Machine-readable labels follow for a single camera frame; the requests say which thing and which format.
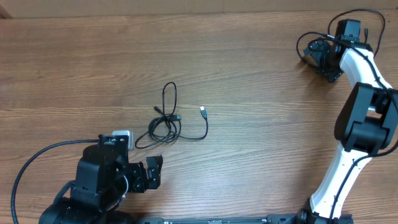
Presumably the black USB-C cable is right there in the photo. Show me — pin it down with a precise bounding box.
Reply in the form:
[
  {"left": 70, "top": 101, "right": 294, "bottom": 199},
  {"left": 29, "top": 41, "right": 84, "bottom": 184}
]
[{"left": 134, "top": 82, "right": 183, "bottom": 149}]

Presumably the thin black audio cable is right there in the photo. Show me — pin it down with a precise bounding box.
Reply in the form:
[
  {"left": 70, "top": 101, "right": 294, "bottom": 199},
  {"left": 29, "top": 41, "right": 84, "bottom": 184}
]
[{"left": 295, "top": 8, "right": 387, "bottom": 68}]

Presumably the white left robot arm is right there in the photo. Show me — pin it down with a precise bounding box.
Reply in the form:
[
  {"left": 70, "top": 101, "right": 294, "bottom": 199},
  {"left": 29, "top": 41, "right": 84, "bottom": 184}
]
[{"left": 39, "top": 134, "right": 163, "bottom": 224}]

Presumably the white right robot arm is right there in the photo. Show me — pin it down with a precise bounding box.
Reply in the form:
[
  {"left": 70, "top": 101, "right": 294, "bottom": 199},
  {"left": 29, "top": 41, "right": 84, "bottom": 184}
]
[{"left": 286, "top": 19, "right": 397, "bottom": 223}]

